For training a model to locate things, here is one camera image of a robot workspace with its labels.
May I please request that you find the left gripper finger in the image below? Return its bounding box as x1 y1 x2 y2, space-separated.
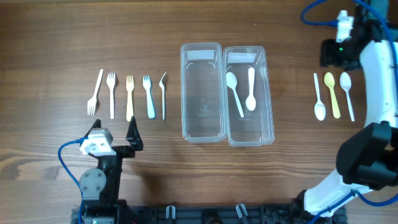
84 119 101 138
126 116 142 146

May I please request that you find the white wide-handled spoon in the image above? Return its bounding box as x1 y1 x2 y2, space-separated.
246 67 256 111

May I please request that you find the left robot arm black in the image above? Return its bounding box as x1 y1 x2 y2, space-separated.
76 116 144 224

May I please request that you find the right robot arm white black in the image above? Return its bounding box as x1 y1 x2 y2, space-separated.
289 1 397 223

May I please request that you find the left clear plastic container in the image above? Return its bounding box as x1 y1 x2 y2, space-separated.
180 42 228 144

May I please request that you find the clear plastic container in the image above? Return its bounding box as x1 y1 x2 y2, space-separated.
180 42 228 144
223 46 274 147

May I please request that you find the right clear plastic container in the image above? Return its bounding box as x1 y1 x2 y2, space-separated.
223 46 274 147

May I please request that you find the white fork, tines down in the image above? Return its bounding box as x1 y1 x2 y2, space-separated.
87 69 103 116

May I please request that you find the yellow plastic spoon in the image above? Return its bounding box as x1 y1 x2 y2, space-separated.
324 72 341 119

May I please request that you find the white plastic fork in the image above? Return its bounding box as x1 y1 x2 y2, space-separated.
106 72 116 119

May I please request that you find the yellow plastic fork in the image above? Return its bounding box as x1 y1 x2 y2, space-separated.
126 75 134 121

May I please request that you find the light blue spork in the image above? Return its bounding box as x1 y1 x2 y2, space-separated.
143 75 155 119

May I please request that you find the left blue cable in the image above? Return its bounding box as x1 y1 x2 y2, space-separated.
57 138 90 224

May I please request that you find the blue cable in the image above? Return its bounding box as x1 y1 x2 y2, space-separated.
300 0 398 224
57 138 90 224

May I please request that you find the white slim-handled spoon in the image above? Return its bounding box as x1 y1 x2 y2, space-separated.
313 73 326 121

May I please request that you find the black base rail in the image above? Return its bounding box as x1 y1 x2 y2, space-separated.
71 204 348 224

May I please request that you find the right blue cable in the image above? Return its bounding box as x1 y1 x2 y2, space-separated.
300 0 398 224

